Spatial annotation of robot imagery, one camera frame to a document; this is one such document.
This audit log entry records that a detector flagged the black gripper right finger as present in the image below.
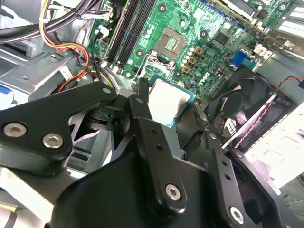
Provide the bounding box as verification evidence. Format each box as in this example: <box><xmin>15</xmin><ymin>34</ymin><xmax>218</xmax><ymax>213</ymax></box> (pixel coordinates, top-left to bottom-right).
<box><xmin>175</xmin><ymin>105</ymin><xmax>299</xmax><ymax>228</ymax></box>

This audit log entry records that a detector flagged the metal socket cover frame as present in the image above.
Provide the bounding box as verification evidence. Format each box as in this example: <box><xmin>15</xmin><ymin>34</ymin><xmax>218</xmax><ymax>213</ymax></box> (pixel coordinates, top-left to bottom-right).
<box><xmin>142</xmin><ymin>52</ymin><xmax>178</xmax><ymax>80</ymax></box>

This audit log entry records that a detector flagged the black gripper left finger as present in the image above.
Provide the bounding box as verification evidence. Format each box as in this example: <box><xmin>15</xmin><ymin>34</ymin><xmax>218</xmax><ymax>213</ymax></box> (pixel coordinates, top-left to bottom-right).
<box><xmin>0</xmin><ymin>78</ymin><xmax>189</xmax><ymax>216</ymax></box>

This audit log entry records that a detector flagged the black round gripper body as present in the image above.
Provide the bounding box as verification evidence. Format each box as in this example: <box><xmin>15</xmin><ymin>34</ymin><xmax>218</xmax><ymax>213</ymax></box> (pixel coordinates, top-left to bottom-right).
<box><xmin>46</xmin><ymin>151</ymin><xmax>229</xmax><ymax>228</ymax></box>

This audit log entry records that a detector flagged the silver square CPU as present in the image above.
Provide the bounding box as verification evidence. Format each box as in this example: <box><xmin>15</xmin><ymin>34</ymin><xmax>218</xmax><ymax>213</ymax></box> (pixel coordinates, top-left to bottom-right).
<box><xmin>146</xmin><ymin>74</ymin><xmax>197</xmax><ymax>129</ymax></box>

